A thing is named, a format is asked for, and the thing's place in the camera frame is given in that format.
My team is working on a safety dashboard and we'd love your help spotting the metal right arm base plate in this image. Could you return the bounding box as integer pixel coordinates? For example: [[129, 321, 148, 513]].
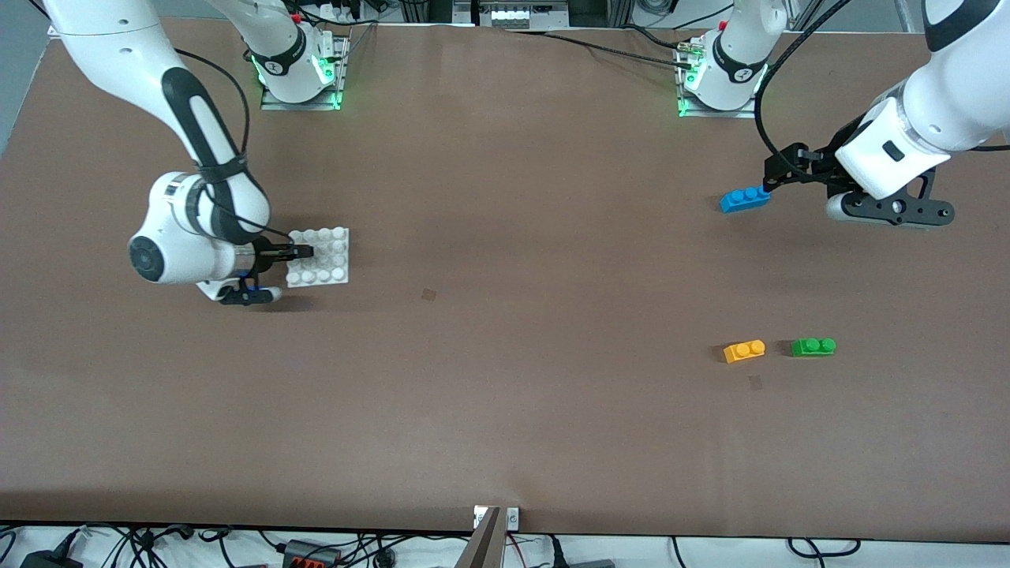
[[260, 35, 350, 111]]

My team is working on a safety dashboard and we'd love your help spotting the black adapter with orange connector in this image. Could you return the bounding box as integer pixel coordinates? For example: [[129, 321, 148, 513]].
[[282, 540, 342, 568]]

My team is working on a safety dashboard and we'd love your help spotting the black looped floor cable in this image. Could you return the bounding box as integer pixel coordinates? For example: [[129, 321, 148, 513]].
[[789, 538, 861, 558]]

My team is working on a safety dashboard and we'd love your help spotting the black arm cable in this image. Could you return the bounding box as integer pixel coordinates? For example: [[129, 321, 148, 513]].
[[172, 49, 297, 297], [754, 0, 853, 159]]

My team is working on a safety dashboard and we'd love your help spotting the blue three-stud block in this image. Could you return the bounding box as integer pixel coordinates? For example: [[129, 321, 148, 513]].
[[720, 185, 772, 214]]

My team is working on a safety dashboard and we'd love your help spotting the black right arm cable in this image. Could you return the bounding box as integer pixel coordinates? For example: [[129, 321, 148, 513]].
[[172, 49, 297, 297]]

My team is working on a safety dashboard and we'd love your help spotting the small metal edge bracket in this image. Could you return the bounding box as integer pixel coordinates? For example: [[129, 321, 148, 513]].
[[473, 506, 520, 531]]

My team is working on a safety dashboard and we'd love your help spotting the grey camera post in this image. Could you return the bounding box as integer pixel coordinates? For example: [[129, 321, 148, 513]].
[[456, 507, 506, 568]]

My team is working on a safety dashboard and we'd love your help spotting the grey terminal device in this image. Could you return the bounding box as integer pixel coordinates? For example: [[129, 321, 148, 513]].
[[477, 0, 570, 31]]

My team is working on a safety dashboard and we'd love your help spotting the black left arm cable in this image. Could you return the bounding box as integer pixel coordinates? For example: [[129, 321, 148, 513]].
[[754, 0, 853, 159]]

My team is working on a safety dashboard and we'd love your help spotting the black table cable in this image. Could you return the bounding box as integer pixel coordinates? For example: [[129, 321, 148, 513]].
[[505, 28, 699, 72], [622, 24, 683, 50]]

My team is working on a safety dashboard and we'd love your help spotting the white studded base plate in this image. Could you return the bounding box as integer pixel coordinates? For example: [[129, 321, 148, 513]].
[[286, 227, 350, 289]]

